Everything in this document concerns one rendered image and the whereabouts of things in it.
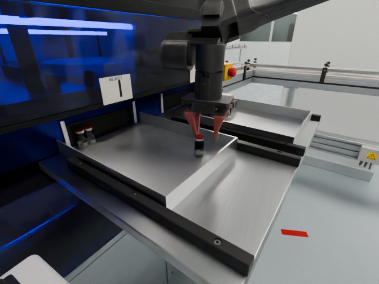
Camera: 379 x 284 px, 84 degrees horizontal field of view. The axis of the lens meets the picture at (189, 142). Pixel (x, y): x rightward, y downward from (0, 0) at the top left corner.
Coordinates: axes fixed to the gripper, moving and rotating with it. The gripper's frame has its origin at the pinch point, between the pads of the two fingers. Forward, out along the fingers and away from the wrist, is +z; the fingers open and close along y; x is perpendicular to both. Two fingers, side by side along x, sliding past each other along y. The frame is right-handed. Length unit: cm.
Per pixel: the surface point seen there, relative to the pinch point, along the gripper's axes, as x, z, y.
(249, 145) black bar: -3.3, 2.2, -9.9
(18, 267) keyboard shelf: 32.6, 12.1, 20.7
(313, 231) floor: -76, 92, -56
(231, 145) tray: -0.4, 1.4, -6.0
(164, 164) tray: 8.6, 4.2, 6.7
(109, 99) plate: 4.2, -7.5, 22.4
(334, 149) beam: -105, 45, -61
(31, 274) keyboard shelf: 32.6, 12.0, 17.9
